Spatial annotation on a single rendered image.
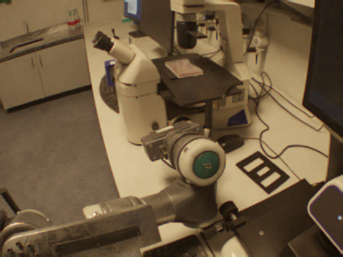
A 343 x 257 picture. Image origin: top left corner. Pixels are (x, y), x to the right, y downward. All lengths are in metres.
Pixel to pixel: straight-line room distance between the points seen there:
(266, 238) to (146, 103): 0.53
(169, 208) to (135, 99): 0.40
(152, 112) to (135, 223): 0.49
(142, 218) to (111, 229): 0.05
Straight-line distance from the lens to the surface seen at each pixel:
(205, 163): 0.44
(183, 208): 0.47
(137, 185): 0.74
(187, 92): 0.73
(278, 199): 0.63
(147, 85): 0.76
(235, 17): 0.90
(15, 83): 3.06
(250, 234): 0.53
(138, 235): 0.39
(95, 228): 0.37
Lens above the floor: 1.30
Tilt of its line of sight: 36 degrees down
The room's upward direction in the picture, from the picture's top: 3 degrees counter-clockwise
